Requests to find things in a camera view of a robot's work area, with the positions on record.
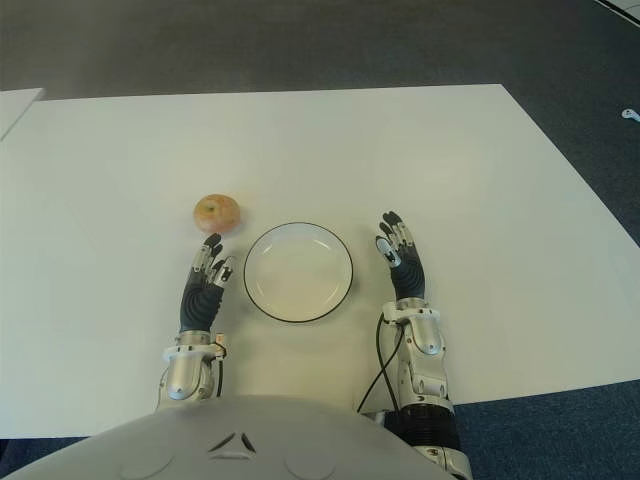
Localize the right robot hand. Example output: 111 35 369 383
373 210 429 302

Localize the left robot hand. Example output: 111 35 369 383
178 232 237 334

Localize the yellow red apple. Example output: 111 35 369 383
193 193 244 235

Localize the white plate with black rim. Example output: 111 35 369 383
242 221 357 323

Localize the grey robot torso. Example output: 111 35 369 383
0 393 454 480

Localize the white side table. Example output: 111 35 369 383
0 87 47 142

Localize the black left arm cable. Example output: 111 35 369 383
213 343 227 400

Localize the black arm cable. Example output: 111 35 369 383
213 343 227 400
355 313 402 414

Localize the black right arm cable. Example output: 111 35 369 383
355 313 402 414

